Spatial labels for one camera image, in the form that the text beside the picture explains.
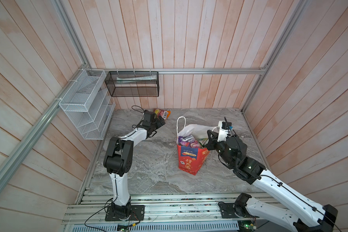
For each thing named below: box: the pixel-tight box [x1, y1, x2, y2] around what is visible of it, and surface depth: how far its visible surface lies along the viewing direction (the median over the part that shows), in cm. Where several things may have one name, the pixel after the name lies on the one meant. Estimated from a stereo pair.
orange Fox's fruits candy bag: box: [153, 108, 172, 120], surface depth 117 cm
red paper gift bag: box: [176, 116, 219, 176], surface depth 78 cm
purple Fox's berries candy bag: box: [178, 134, 196, 146], surface depth 79 cm
